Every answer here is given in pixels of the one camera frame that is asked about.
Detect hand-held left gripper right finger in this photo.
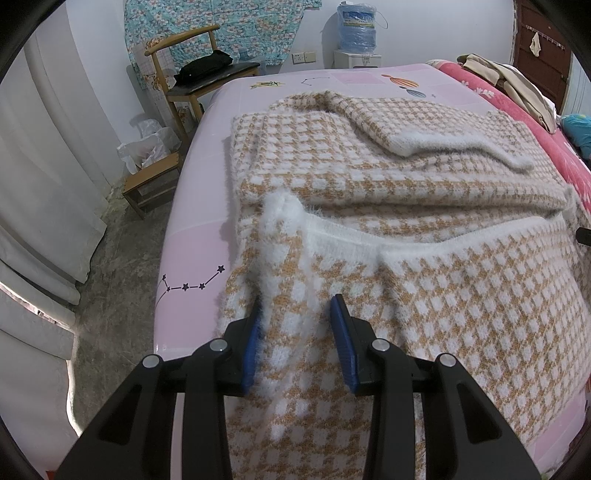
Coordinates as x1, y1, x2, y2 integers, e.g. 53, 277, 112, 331
329, 294, 541, 480

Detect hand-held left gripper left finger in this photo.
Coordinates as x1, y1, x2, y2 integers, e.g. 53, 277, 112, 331
55, 295, 264, 480

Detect beige white checked coat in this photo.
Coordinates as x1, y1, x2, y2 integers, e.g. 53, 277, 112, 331
212, 90, 591, 480

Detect beige clothes pile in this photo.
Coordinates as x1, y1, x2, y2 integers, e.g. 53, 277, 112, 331
457, 53, 561, 134

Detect teal cloth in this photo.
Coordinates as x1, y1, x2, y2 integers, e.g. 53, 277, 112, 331
562, 114, 591, 160

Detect pink printed glossy mat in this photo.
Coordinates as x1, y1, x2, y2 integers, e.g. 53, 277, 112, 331
154, 62, 591, 480

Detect brown door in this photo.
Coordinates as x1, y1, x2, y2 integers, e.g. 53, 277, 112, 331
512, 0, 573, 116

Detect pink floral blanket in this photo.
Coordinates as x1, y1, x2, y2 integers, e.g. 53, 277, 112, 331
425, 59, 591, 222

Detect small wooden stool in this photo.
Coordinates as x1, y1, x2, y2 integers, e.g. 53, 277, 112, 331
122, 152, 183, 220

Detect white plastic bag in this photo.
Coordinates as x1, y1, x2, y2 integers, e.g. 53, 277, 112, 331
117, 119, 182, 174

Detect white curtain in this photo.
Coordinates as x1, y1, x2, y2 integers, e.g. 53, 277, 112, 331
0, 0, 139, 462

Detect wooden chair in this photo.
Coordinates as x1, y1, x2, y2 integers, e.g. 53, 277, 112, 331
144, 25, 262, 134

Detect white water dispenser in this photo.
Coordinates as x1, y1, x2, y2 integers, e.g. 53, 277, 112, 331
333, 50, 383, 70

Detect black bag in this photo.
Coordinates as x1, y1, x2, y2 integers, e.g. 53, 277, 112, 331
175, 50, 234, 86

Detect blue water bottle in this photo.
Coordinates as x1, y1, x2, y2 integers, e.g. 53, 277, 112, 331
336, 1, 377, 55

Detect teal floral curtain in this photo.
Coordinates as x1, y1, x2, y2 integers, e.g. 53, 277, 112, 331
124, 0, 324, 90

